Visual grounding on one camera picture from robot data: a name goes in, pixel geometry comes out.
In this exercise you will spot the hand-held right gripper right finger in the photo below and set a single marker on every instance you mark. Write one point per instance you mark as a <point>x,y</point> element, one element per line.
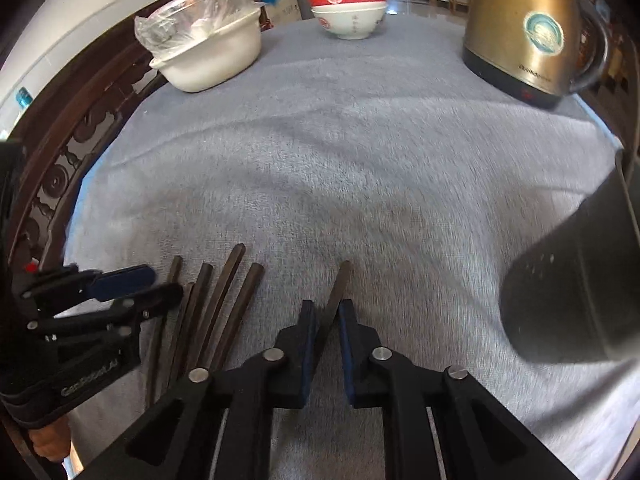
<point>346,342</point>

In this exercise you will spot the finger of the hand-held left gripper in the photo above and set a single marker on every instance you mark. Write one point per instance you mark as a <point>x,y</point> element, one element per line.
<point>150,300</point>
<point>125,278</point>

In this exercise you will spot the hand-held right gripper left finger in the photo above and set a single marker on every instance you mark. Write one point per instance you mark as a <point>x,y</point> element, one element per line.
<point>307,332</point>

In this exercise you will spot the dark wooden chopstick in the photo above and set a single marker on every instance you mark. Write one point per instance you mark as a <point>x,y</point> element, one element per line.
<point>222,290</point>
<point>161,340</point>
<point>181,332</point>
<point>197,310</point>
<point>242,305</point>
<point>335,290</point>

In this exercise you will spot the black perforated chopstick holder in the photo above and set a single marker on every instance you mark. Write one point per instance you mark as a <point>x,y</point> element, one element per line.
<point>565,285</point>

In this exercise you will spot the person's left hand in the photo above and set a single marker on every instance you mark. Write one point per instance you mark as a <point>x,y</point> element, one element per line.
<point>50,440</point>

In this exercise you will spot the blue underlay cloth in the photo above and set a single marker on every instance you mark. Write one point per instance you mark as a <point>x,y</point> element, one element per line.
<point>82,195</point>

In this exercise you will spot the carved dark wooden chair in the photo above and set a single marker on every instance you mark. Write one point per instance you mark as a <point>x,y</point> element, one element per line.
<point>65,160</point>

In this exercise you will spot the grey tablecloth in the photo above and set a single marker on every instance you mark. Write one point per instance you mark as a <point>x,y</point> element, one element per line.
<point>350,160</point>

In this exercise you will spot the blue capped plastic bottle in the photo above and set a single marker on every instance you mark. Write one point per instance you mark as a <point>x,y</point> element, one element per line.
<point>22,98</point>

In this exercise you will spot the white plastic basin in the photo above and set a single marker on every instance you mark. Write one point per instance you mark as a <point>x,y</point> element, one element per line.
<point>215,57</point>

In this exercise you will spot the clear plastic bag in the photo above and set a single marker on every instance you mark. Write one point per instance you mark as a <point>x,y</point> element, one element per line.
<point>182,17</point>

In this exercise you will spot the white bowl with red emblem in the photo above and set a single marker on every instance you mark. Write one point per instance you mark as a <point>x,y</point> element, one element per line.
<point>350,22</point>

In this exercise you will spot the gold electric kettle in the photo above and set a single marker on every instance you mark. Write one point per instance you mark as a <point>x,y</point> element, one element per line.
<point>510,25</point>

